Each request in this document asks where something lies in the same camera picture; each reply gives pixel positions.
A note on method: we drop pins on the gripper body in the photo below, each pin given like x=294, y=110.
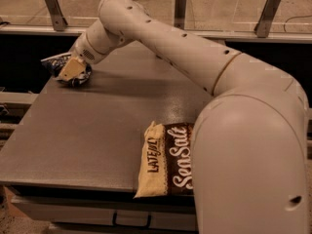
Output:
x=81, y=53

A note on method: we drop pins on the blue chip bag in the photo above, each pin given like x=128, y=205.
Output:
x=56, y=63

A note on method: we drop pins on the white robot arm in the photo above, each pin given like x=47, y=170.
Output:
x=249, y=144

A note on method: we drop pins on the brown sea salt chip bag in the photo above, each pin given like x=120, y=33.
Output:
x=165, y=167

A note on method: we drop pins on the left metal railing bracket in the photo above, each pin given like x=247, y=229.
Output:
x=59, y=22

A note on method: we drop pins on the metal railing bracket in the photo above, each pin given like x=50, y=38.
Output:
x=262, y=28
x=59, y=22
x=180, y=11

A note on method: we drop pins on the middle metal railing bracket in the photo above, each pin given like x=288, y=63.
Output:
x=180, y=11

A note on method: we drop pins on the grey drawer with black handle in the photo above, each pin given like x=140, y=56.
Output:
x=94, y=217

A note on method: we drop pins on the right metal railing bracket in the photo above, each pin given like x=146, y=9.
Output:
x=262, y=28

